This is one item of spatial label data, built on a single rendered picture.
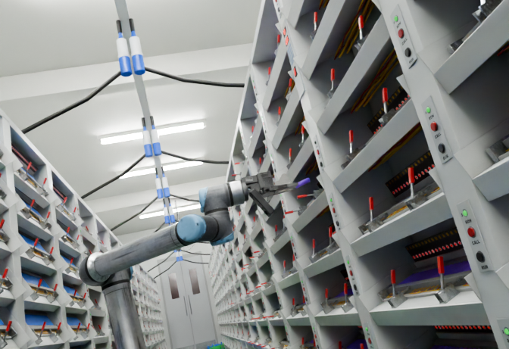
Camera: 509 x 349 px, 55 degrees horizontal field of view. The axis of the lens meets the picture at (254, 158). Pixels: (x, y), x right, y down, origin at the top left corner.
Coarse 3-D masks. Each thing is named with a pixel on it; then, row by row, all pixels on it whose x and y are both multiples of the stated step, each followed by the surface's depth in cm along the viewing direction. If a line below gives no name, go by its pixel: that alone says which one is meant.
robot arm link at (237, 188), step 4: (232, 184) 183; (236, 184) 183; (240, 184) 183; (232, 188) 182; (236, 188) 182; (240, 188) 182; (232, 192) 181; (236, 192) 182; (240, 192) 182; (244, 192) 183; (236, 196) 182; (240, 196) 182; (244, 196) 182; (236, 200) 182; (240, 200) 183; (244, 200) 183; (236, 204) 184
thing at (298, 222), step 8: (320, 176) 165; (320, 184) 164; (320, 200) 172; (296, 208) 223; (312, 208) 184; (320, 208) 176; (328, 208) 205; (288, 216) 221; (296, 216) 222; (304, 216) 197; (312, 216) 189; (320, 216) 220; (296, 224) 213; (304, 224) 202
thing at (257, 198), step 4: (252, 192) 184; (256, 192) 184; (252, 196) 185; (256, 196) 184; (260, 196) 184; (256, 200) 184; (260, 200) 183; (264, 200) 184; (260, 204) 184; (264, 204) 183; (268, 204) 183; (264, 208) 183; (268, 208) 183; (272, 208) 183; (264, 212) 184; (268, 212) 182; (272, 212) 182; (268, 216) 185
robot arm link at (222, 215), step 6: (210, 210) 179; (216, 210) 179; (222, 210) 179; (228, 210) 182; (216, 216) 178; (222, 216) 178; (228, 216) 181; (222, 222) 176; (228, 222) 179; (222, 228) 175; (228, 228) 178; (222, 234) 175; (228, 234) 177; (216, 240) 175; (222, 240) 175; (228, 240) 177
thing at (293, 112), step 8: (288, 72) 176; (296, 88) 177; (288, 96) 190; (296, 96) 180; (288, 104) 191; (296, 104) 184; (288, 112) 195; (296, 112) 206; (280, 120) 207; (288, 120) 199; (296, 120) 218; (304, 120) 216; (280, 128) 211; (288, 128) 222; (296, 128) 231; (304, 128) 230; (272, 136) 233; (280, 136) 217; (272, 144) 232
